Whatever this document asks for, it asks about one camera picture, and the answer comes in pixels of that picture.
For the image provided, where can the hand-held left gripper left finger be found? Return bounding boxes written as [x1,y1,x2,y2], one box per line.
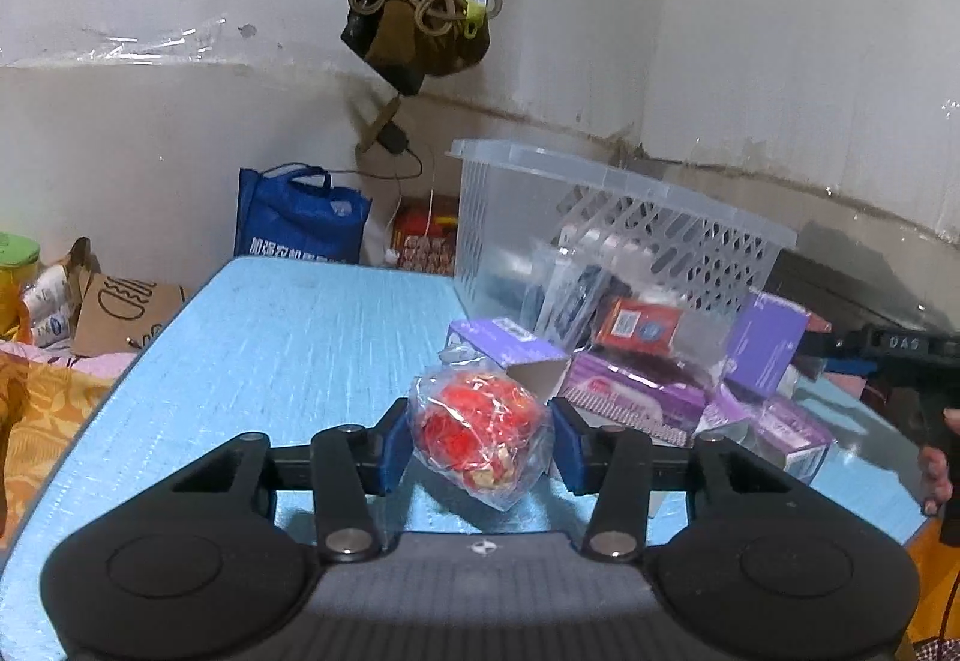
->
[150,397,415,564]

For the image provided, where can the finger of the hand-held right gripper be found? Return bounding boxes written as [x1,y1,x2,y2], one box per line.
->
[796,328,863,378]

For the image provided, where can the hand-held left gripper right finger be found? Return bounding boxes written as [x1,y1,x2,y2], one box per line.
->
[550,397,807,563]

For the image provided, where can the red toy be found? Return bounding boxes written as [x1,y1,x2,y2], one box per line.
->
[407,364,548,512]

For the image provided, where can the clear plastic basket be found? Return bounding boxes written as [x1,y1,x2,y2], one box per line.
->
[446,139,798,348]

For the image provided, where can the person's right hand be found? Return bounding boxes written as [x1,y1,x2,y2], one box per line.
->
[919,406,960,519]

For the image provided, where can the tall purple box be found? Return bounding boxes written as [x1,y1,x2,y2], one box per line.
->
[724,289,812,401]

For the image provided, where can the flat purple picture box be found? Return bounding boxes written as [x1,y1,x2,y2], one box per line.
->
[559,349,707,446]

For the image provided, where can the small purple box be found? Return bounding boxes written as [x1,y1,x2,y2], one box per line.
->
[748,397,838,483]

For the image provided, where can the open purple box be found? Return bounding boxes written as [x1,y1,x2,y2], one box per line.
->
[448,317,572,401]

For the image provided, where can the orange packet in clear bag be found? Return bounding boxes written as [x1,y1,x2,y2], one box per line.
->
[591,295,695,363]

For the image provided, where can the clear packet with blue print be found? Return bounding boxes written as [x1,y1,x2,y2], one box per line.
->
[534,252,610,345]

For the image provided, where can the red gift box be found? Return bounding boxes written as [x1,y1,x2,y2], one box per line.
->
[388,194,461,277]

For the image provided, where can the blue shopping bag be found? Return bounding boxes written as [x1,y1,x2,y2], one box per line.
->
[235,163,373,267]

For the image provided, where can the brown cardboard bag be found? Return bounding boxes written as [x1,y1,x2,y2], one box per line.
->
[70,236,190,360]

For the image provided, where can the black charger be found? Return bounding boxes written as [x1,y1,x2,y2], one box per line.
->
[373,119,411,157]

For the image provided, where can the orange patterned blanket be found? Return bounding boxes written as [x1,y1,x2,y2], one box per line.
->
[0,340,137,546]

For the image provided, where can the white and blue packets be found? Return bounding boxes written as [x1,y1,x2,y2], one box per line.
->
[21,262,85,351]

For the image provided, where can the green-lidded jar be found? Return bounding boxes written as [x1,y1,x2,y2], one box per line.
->
[0,231,43,333]

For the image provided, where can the black charger cable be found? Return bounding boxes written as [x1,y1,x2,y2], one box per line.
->
[351,139,425,238]

